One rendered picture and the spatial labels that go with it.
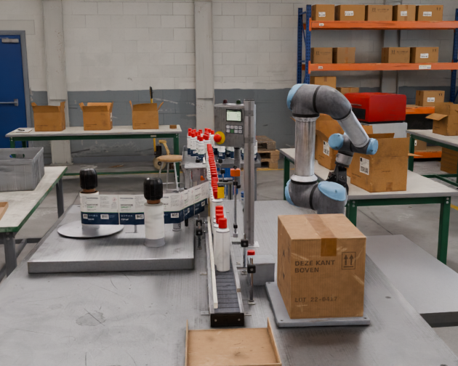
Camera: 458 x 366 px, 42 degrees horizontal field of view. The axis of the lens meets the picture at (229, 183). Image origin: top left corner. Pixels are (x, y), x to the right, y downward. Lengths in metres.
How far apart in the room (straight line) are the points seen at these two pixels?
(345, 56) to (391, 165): 5.75
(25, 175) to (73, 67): 6.03
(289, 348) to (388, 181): 2.53
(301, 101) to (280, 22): 7.88
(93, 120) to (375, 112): 3.67
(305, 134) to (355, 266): 0.78
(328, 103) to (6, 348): 1.48
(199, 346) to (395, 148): 2.66
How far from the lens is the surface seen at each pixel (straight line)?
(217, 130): 2.74
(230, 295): 2.08
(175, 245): 2.63
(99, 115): 8.05
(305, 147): 2.56
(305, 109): 2.52
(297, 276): 1.94
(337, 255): 1.94
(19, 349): 1.95
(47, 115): 8.13
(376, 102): 8.00
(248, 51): 10.25
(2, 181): 4.34
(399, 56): 10.17
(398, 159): 4.23
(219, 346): 1.85
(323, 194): 2.54
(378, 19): 10.06
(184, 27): 10.15
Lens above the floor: 1.67
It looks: 12 degrees down
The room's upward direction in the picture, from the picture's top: straight up
